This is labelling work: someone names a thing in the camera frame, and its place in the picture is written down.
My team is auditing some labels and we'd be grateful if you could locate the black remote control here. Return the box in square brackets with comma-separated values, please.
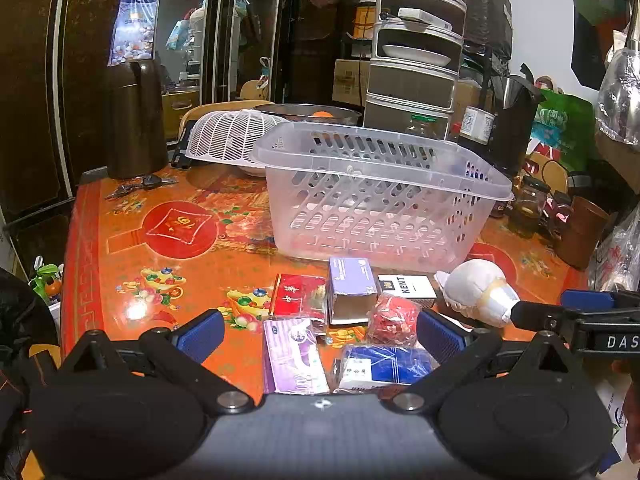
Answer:
[170, 127, 196, 170]

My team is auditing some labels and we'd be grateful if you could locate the red cigarette pack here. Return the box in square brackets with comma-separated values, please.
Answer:
[269, 273, 328, 322]

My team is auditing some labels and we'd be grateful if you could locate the brown thermos jug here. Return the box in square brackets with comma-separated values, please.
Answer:
[104, 59, 169, 180]

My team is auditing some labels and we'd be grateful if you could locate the white flat box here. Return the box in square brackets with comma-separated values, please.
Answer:
[397, 7, 453, 32]

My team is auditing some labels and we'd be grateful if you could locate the grey tiered food storage rack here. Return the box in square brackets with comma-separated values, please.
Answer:
[362, 0, 472, 141]

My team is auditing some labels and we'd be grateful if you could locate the white light bulb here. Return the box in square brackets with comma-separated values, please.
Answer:
[434, 259, 521, 328]

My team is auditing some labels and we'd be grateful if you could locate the glass jar green lid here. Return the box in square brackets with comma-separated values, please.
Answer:
[406, 114, 440, 140]

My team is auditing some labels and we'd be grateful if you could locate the blue and white cigarette pack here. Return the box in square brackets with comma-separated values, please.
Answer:
[332, 344, 441, 393]

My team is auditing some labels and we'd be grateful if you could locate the cardboard box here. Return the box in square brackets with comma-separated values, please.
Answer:
[332, 59, 371, 107]

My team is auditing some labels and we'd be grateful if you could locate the clear plastic bag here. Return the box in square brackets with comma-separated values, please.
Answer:
[595, 47, 640, 146]

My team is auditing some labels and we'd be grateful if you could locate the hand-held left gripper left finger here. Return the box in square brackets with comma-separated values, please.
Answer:
[57, 308, 256, 416]

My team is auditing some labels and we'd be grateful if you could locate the red crumpled wrapper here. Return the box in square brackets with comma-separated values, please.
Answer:
[366, 294, 421, 347]

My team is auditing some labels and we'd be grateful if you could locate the green and orange toy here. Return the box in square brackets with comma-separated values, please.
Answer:
[28, 256, 65, 305]

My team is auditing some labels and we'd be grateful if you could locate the white plastic strainer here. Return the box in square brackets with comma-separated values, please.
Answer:
[185, 110, 291, 177]

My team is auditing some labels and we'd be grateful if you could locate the glass jar dark lid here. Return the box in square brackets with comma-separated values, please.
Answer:
[509, 175, 551, 238]

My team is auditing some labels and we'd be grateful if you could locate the bunch of keys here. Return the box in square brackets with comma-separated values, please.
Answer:
[104, 174, 179, 202]

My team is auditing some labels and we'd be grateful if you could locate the black electric kettle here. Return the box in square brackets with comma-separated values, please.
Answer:
[487, 74, 546, 177]

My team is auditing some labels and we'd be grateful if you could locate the dark bottle white label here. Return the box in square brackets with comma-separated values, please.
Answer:
[457, 106, 496, 148]

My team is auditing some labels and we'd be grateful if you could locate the metal bowl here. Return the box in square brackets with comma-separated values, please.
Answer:
[254, 103, 362, 127]

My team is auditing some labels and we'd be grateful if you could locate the black bag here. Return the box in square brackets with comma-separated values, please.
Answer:
[462, 0, 514, 61]

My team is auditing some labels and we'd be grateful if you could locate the purple flat packet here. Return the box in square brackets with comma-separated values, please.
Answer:
[262, 317, 331, 395]

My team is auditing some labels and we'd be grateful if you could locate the brown mug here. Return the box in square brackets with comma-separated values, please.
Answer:
[547, 195, 611, 271]

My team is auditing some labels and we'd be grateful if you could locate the hanging printed plastic packet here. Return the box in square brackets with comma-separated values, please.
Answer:
[107, 0, 162, 67]

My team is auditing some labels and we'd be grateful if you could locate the white plate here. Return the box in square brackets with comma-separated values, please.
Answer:
[381, 44, 453, 68]

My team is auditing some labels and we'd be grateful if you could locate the clear plastic basket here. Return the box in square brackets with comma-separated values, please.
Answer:
[250, 121, 515, 273]

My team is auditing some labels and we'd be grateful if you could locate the green shopping bag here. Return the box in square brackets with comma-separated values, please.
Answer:
[530, 87, 598, 171]

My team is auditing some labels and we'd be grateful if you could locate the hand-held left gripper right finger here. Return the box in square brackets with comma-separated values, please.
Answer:
[389, 308, 598, 413]

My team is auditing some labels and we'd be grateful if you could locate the white and black cigarette pack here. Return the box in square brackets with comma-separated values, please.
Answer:
[377, 274, 438, 309]

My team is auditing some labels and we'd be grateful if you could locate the wooden chair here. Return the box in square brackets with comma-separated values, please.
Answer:
[178, 100, 273, 137]

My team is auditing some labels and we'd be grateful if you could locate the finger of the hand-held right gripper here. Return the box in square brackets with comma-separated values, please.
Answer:
[511, 300, 583, 335]
[560, 289, 640, 312]

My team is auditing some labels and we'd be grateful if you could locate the lavender small box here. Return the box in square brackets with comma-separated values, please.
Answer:
[326, 256, 379, 327]

